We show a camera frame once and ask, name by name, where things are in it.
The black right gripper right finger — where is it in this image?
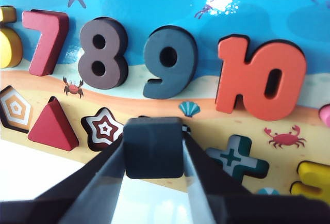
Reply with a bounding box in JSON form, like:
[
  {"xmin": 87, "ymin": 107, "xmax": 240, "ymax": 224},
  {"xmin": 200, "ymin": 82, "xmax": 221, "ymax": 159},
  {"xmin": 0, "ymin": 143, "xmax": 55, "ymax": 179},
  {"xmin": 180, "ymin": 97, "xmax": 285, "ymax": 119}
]
[{"xmin": 182, "ymin": 130, "xmax": 255, "ymax": 224}]

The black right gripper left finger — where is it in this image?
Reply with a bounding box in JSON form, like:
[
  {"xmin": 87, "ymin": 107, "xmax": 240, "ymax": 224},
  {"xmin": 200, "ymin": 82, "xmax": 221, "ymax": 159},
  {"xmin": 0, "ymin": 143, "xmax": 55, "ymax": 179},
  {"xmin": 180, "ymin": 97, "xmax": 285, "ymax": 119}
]
[{"xmin": 36, "ymin": 138, "xmax": 126, "ymax": 224}]

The slate blue square block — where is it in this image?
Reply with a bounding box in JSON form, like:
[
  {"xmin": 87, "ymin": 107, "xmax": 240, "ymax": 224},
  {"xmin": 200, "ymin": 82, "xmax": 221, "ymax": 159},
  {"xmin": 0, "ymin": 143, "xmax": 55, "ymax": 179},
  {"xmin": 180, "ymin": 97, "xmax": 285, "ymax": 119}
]
[{"xmin": 123, "ymin": 117, "xmax": 184, "ymax": 180}]

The red triangle shape block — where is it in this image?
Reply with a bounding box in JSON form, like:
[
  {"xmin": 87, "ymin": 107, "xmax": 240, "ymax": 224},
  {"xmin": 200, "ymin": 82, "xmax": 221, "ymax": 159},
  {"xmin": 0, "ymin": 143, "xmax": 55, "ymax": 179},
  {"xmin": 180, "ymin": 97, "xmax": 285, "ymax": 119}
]
[{"xmin": 27, "ymin": 96, "xmax": 80, "ymax": 152}]

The orange number ten block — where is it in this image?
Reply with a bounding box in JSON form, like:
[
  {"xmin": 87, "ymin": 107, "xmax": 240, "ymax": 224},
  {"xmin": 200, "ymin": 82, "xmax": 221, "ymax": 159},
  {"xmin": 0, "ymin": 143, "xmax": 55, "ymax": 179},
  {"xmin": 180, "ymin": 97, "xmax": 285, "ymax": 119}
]
[{"xmin": 215, "ymin": 35, "xmax": 307, "ymax": 121}]

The slate blue number nine block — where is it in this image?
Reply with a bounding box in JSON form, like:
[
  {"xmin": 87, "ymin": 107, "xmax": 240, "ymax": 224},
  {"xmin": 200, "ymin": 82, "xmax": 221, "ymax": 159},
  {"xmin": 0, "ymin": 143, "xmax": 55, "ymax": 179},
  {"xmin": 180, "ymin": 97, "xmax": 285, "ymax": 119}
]
[{"xmin": 143, "ymin": 25, "xmax": 199, "ymax": 100}]

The yellow equals sign block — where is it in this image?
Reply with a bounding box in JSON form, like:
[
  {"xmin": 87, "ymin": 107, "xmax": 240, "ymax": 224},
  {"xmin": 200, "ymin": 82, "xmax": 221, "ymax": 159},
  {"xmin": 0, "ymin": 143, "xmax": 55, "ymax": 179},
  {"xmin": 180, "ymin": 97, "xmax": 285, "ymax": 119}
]
[{"xmin": 290, "ymin": 161, "xmax": 330, "ymax": 199}]

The brown number eight block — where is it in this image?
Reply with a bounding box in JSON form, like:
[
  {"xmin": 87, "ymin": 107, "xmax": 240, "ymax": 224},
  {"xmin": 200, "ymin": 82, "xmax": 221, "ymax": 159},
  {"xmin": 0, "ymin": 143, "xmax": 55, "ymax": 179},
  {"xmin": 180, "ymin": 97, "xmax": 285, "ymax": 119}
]
[{"xmin": 78, "ymin": 17, "xmax": 129, "ymax": 90}]

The pink sign block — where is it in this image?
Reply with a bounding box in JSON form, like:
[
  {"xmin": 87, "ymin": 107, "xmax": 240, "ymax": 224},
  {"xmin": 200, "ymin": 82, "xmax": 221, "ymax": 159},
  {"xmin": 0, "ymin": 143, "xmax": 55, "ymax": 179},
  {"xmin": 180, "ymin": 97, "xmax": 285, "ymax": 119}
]
[{"xmin": 318, "ymin": 104, "xmax": 330, "ymax": 123}]

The red number seven block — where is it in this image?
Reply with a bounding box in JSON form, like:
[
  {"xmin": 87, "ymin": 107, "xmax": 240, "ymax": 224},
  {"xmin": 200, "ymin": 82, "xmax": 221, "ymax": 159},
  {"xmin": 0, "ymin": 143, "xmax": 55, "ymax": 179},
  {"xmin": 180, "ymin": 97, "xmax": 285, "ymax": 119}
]
[{"xmin": 22, "ymin": 9, "xmax": 70, "ymax": 77}]

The yellow number six block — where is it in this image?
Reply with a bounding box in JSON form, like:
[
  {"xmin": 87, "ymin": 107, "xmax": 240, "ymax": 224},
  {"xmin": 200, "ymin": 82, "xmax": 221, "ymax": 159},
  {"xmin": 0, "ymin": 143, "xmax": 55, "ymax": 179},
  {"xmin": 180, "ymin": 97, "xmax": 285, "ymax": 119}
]
[{"xmin": 0, "ymin": 6, "xmax": 23, "ymax": 69}]

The wooden number shape puzzle board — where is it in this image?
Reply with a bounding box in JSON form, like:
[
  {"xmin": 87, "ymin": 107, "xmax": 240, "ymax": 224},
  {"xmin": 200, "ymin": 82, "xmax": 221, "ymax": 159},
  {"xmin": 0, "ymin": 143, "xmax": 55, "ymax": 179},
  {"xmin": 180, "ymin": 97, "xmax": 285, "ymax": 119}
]
[{"xmin": 0, "ymin": 0, "xmax": 330, "ymax": 199}]

